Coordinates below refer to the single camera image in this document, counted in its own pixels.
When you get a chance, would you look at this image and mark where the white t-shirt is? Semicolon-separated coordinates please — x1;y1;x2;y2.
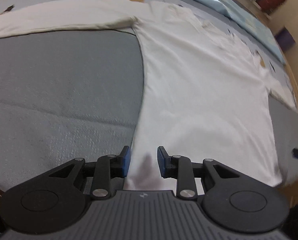
0;0;295;190

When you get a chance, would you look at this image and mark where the patterned light grey bed sheet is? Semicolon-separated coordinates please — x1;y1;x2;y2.
0;0;298;190

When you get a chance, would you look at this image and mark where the light blue patterned blanket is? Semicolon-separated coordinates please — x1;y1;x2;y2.
194;0;285;64

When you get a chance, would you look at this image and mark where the purple box by wall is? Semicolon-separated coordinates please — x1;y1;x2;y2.
275;27;295;52

